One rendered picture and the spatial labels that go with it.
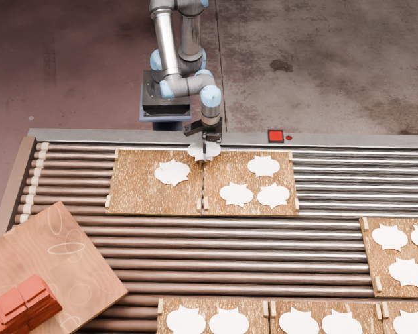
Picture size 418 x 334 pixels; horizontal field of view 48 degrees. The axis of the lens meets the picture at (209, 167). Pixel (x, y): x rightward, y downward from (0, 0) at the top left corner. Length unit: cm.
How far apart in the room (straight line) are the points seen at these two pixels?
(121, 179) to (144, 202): 17
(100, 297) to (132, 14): 333
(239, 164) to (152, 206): 45
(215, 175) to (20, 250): 87
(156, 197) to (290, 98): 203
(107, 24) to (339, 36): 210
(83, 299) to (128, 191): 55
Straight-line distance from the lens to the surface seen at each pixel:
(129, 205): 208
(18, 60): 441
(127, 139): 233
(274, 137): 233
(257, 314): 186
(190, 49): 226
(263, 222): 205
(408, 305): 202
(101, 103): 384
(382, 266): 205
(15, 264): 194
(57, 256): 190
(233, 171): 216
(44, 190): 223
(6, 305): 168
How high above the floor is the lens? 267
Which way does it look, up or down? 53 degrees down
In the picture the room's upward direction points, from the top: 1 degrees clockwise
